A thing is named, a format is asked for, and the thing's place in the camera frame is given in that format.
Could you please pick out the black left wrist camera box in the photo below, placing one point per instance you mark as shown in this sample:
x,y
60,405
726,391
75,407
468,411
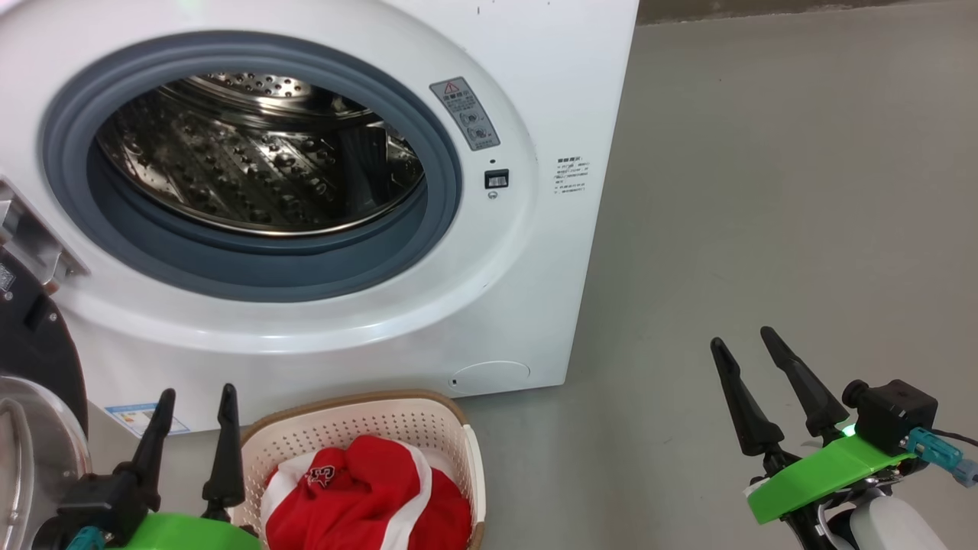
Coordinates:
x,y
95,500

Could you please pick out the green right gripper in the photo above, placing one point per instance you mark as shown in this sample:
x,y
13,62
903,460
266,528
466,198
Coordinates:
x,y
825,473

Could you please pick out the grey rubber door gasket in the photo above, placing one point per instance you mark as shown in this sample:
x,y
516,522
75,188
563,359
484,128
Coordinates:
x,y
252,267

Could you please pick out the round black glass washer door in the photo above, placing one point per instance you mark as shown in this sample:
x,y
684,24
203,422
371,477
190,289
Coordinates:
x,y
30,344

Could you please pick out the blue energy label sticker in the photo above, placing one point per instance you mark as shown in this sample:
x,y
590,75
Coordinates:
x,y
137,418

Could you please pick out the black door latch socket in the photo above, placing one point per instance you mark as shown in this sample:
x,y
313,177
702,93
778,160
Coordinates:
x,y
497,179

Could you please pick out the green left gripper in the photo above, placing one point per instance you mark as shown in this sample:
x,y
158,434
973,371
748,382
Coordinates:
x,y
183,535

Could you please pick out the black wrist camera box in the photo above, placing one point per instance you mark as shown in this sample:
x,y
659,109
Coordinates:
x,y
95,500
894,412

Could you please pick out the red and white garment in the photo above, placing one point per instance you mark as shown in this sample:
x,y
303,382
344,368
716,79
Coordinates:
x,y
359,504

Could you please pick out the grey warning sticker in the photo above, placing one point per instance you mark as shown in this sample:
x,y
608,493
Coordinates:
x,y
464,113

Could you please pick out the white front-load washing machine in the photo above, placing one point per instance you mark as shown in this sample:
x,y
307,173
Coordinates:
x,y
535,290

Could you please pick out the round white drain cover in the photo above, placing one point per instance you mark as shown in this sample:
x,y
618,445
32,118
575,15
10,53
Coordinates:
x,y
489,377

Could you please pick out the perforated steel washer drum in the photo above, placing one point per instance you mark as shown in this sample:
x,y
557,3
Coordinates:
x,y
244,160

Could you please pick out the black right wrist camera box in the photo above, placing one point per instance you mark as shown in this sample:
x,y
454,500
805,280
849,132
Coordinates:
x,y
894,412

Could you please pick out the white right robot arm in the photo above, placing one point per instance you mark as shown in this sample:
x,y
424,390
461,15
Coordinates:
x,y
886,527

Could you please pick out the metal door hinge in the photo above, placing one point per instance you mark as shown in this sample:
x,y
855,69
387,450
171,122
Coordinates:
x,y
38,244

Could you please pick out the cream perforated laundry basket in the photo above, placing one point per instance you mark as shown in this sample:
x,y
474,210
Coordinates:
x,y
344,420

